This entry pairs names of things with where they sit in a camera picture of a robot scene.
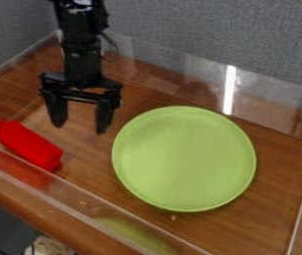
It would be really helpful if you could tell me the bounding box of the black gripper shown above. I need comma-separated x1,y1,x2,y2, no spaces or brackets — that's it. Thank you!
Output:
39,51,123,134

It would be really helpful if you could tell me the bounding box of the red cloth block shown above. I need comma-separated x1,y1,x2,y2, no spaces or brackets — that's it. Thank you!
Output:
0,120,64,172

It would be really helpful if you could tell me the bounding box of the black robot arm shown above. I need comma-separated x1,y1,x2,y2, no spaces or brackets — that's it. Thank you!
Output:
39,0,123,133

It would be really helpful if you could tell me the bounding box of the green round plate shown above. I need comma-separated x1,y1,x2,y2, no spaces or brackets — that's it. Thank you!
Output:
112,107,257,212

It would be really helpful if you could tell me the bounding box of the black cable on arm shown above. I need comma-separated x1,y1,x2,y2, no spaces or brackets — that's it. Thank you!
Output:
99,31,120,49

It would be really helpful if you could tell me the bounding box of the clear acrylic enclosure wall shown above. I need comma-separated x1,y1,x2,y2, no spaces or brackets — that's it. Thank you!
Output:
0,37,302,255

